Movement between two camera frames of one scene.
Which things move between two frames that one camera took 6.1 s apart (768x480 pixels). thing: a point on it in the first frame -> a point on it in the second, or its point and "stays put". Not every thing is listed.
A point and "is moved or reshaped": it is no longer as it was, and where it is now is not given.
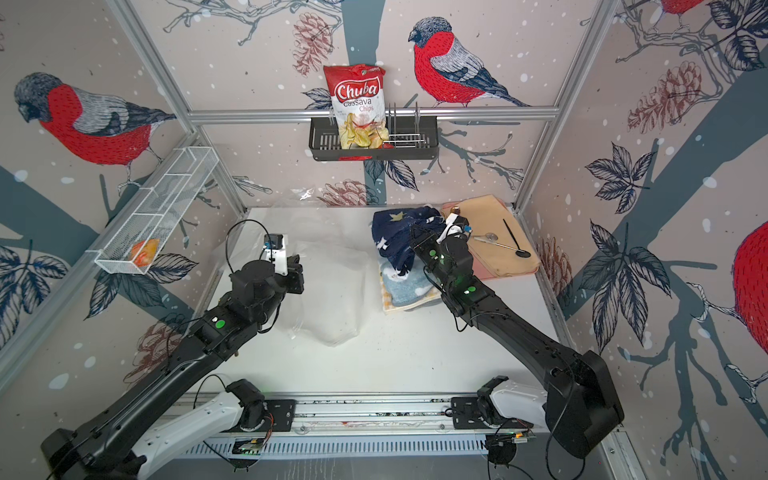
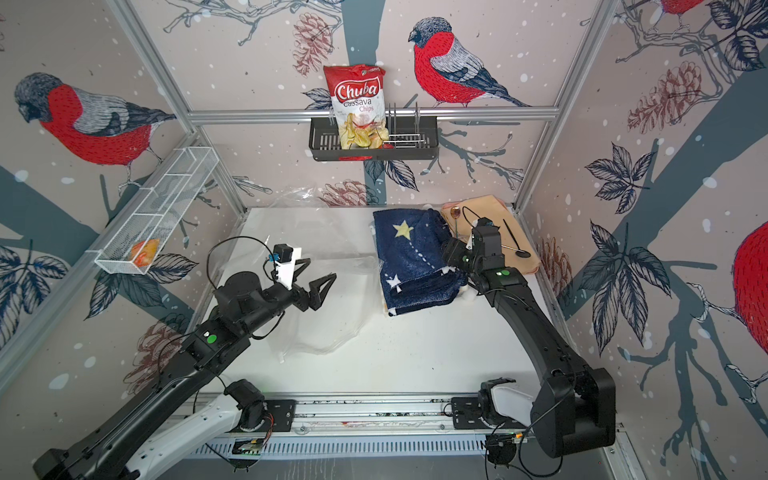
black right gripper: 428,241 -> 453,251
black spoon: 520,253 stays put
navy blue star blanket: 391,230 is moved or reshaped
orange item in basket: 144,252 stays put
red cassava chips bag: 357,93 stays put
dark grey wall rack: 410,138 stays put
